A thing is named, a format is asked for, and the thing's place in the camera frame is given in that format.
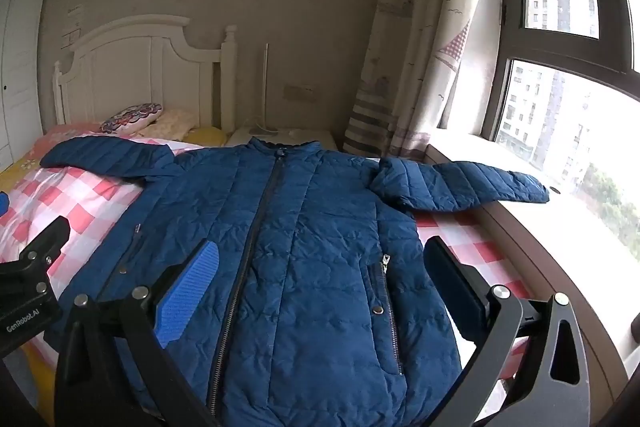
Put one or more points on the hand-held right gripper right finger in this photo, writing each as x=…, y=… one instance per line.
x=457, y=287

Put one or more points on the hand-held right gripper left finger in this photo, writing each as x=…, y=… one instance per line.
x=192, y=287

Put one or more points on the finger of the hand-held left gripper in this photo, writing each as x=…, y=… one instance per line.
x=47, y=239
x=3, y=207

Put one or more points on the blue puffer jacket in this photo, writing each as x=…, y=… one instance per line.
x=310, y=257

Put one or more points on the pink checked bed sheet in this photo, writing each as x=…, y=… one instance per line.
x=65, y=202

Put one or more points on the beige window sill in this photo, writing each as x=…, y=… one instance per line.
x=560, y=247

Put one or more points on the white wardrobe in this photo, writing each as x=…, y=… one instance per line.
x=20, y=67

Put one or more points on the patterned pillow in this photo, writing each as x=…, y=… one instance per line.
x=131, y=117

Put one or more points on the white nightstand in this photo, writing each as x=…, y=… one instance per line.
x=240, y=138

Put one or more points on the cream pillow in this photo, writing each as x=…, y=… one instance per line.
x=172, y=122

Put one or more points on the white bed headboard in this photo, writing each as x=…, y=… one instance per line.
x=150, y=72

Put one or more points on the white desk lamp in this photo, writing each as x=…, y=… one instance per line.
x=266, y=82

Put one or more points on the patterned curtain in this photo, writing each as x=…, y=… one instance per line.
x=420, y=32

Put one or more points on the white wall switch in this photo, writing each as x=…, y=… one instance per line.
x=71, y=39

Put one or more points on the wall socket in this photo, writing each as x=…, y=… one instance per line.
x=299, y=92

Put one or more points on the dark window frame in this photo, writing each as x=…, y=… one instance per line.
x=505, y=22

